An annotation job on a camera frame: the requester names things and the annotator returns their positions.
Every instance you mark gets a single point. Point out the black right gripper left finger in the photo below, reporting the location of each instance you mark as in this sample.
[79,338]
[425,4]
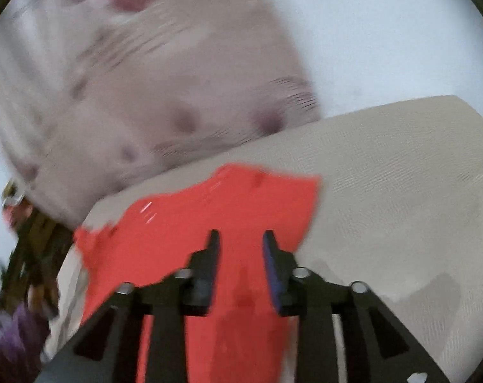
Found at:
[107,347]

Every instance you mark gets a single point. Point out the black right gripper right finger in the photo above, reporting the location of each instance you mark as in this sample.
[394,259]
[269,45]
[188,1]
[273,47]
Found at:
[345,332]

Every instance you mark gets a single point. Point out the red knit sweater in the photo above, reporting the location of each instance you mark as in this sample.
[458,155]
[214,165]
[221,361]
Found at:
[206,244]

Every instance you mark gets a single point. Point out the dark wooden cabinet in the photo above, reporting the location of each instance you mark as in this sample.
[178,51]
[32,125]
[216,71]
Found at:
[39,253]

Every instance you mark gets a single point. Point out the floral bag on cabinet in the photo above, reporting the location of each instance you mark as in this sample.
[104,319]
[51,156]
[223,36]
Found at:
[16,208]

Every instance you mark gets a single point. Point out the leaf-print satin curtain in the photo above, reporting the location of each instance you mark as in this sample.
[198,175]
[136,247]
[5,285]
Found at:
[99,95]

